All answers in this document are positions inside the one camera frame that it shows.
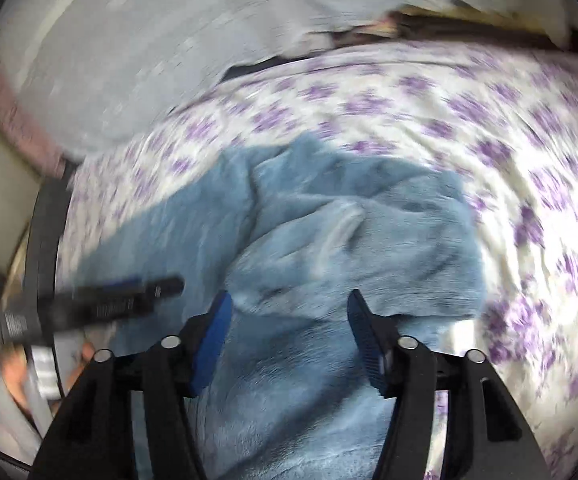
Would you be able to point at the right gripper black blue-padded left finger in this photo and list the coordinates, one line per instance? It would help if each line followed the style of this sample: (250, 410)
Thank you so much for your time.
(178, 368)

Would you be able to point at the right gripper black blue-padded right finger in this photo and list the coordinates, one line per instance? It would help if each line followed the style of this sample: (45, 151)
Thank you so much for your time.
(403, 369)

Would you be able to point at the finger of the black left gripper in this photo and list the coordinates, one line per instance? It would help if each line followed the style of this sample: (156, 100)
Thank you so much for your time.
(132, 297)

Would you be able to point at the blue fleece garment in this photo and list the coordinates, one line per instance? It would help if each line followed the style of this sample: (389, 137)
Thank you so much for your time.
(289, 231)

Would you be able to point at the grey sleeve forearm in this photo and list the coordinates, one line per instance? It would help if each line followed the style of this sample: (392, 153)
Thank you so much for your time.
(18, 436)

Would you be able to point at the person's left hand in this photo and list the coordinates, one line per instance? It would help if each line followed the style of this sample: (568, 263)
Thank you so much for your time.
(13, 367)

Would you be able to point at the pink floral fabric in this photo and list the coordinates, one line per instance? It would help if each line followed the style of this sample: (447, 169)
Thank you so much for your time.
(26, 136)

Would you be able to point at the white lace cover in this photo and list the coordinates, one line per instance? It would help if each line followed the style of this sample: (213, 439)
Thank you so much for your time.
(95, 73)

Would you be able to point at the purple floral bed sheet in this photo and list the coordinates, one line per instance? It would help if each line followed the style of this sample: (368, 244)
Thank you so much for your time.
(504, 121)

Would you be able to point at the dark folded blanket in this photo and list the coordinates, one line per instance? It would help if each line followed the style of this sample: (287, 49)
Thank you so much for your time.
(411, 23)

